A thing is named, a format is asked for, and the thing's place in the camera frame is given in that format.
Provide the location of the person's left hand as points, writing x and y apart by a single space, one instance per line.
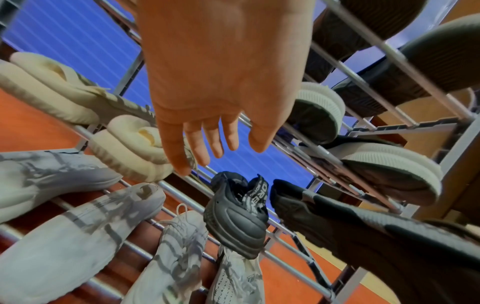
225 59

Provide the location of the black green-striped sneaker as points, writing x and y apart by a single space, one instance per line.
318 115
397 175

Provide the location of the cream chunky sneaker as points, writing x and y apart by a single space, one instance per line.
127 148
48 89

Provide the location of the black ribbed-sole sneaker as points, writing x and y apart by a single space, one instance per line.
431 65
356 23

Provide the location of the black grey mesh sneaker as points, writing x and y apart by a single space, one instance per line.
375 243
236 219

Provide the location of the grey metal shoe rack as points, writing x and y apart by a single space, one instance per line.
393 56

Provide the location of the white knit sneaker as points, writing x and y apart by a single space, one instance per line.
236 282
172 261

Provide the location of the grey striped sneaker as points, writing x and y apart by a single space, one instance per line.
67 252
48 178

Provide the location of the blue printed banner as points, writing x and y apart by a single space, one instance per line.
75 32

